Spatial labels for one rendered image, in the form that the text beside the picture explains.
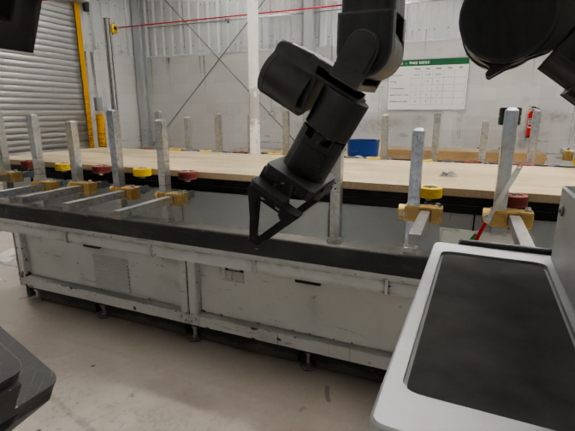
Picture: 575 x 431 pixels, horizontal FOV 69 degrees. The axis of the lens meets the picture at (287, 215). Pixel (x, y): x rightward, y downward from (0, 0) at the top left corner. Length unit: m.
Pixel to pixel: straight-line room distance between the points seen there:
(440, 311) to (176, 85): 10.55
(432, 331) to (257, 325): 1.83
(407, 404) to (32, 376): 0.16
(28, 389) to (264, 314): 1.83
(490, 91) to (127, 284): 7.29
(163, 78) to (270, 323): 9.38
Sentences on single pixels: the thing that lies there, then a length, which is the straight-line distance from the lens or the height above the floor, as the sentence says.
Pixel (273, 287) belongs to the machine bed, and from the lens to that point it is 1.94.
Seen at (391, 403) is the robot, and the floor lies 1.04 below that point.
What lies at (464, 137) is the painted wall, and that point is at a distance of 8.53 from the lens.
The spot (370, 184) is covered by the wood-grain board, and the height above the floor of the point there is 0.90.
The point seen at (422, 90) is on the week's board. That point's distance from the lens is 8.55.
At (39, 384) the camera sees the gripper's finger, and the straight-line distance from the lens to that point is 0.22.
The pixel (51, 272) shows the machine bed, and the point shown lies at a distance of 2.91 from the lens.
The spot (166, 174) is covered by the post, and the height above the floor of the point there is 0.90.
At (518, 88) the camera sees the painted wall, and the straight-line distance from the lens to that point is 8.56.
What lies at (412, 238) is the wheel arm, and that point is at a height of 0.84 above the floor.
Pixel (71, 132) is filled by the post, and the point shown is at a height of 1.07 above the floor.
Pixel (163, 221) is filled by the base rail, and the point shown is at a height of 0.71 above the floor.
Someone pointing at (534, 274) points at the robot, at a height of 1.04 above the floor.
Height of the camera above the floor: 1.16
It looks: 14 degrees down
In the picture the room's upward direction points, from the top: straight up
